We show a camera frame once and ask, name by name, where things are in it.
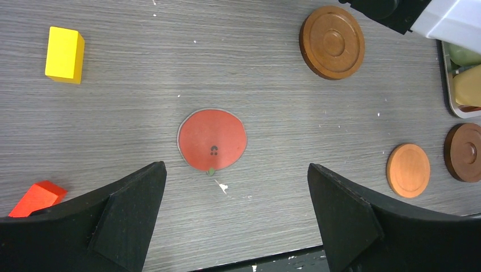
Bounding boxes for yellow block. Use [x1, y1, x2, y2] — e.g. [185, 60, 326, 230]
[45, 26, 85, 84]

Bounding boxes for yellow cup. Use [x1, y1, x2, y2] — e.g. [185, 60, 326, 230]
[453, 65, 480, 107]

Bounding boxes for light green mug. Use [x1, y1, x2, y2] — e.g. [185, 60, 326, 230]
[447, 43, 480, 66]

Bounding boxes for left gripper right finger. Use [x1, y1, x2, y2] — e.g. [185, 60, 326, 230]
[307, 164, 480, 271]

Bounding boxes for orange red block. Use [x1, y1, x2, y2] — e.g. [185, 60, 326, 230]
[9, 180, 68, 218]

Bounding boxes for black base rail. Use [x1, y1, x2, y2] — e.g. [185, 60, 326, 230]
[198, 245, 330, 272]

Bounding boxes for red round coaster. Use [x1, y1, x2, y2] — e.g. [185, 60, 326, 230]
[177, 108, 247, 176]

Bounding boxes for brown wooden coaster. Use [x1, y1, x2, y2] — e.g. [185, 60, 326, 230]
[299, 6, 365, 80]

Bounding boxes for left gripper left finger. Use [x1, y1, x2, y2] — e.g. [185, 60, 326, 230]
[1, 161, 167, 271]

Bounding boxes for dark wooden coaster near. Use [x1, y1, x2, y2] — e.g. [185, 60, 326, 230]
[444, 123, 480, 183]

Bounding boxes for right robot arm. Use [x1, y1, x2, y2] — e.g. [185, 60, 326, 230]
[339, 0, 480, 53]

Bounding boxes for light orange wooden coaster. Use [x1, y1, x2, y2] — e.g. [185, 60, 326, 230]
[386, 143, 431, 198]

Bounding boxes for metal tray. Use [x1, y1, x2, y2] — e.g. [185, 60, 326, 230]
[436, 40, 480, 119]

